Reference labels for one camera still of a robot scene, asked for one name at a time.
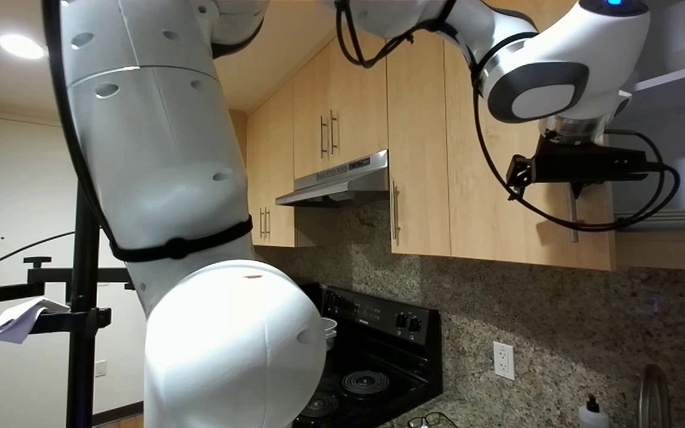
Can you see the chrome kitchen faucet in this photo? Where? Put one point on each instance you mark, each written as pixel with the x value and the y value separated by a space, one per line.
pixel 655 400

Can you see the silver left door handle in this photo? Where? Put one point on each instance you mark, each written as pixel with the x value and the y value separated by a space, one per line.
pixel 393 212

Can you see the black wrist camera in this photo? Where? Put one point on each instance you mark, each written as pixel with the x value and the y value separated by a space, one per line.
pixel 575 162

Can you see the light wood cabinet door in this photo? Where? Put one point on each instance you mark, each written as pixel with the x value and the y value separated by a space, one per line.
pixel 485 223
pixel 419 147

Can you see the steel range hood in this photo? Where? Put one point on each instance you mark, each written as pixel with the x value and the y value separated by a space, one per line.
pixel 341 184

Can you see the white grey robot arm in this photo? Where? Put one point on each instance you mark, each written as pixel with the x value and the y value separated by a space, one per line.
pixel 230 341

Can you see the black stove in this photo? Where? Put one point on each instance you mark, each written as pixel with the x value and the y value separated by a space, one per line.
pixel 386 361

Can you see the white wall outlet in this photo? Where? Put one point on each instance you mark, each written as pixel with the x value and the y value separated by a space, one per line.
pixel 503 357

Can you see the white cloth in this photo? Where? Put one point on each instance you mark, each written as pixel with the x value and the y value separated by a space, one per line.
pixel 19 319

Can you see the black camera stand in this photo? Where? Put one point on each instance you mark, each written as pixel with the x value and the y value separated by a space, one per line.
pixel 84 318

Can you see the white soap bottle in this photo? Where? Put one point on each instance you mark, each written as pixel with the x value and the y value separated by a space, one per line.
pixel 590 416

